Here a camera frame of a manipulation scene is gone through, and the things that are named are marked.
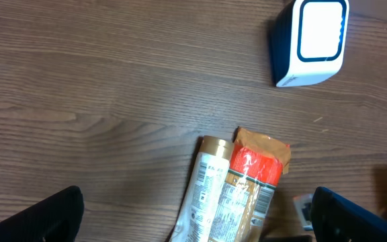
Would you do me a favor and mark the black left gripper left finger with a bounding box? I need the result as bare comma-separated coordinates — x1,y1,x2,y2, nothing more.
0,186,85,242

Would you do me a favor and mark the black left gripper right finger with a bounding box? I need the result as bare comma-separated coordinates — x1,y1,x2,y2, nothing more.
310,187,387,242

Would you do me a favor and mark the orange spaghetti pasta packet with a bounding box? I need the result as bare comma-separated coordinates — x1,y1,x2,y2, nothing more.
208,127,291,242

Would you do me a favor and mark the white gold-capped tube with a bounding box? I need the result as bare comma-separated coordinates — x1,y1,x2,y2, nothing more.
170,136,234,242

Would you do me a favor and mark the mint green wipes packet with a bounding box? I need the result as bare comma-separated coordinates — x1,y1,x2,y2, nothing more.
293,194,313,231

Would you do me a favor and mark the white barcode scanner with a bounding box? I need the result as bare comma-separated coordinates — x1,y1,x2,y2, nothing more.
269,0,349,87

